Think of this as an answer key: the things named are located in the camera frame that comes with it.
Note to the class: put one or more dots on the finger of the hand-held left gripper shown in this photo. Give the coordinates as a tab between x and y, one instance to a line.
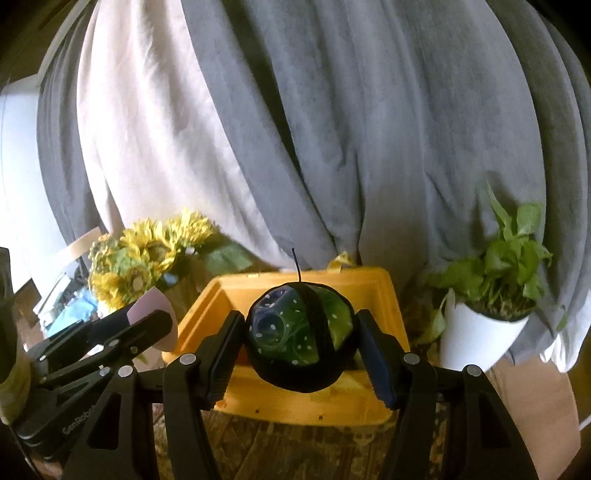
106	325
143	330

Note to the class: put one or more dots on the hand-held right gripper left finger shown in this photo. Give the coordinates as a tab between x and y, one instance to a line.
224	364

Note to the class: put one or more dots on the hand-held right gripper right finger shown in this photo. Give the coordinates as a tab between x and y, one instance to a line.
376	360

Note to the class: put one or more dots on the pink egg-shaped sponge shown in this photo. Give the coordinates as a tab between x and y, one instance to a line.
154	307

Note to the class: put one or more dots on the black green spotted ball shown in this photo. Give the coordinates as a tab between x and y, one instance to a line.
295	332

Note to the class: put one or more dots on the orange storage box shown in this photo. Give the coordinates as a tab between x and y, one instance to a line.
295	406

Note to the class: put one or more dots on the blue cloth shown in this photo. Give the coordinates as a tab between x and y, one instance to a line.
74	314

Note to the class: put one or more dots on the yellow sunflower bouquet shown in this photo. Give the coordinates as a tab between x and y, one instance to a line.
138	258

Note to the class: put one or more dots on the light wooden slat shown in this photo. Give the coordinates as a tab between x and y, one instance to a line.
81	249

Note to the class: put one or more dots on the green plant in white pot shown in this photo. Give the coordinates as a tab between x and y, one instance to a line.
475	332

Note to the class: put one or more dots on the brown patterned table cloth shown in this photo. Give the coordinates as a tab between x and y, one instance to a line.
300	452

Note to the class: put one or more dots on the white sheer curtain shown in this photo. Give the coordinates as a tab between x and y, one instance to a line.
554	357

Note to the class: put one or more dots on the beige curtain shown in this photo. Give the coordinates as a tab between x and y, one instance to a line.
152	138

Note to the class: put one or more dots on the grey curtain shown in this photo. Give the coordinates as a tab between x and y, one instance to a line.
369	138

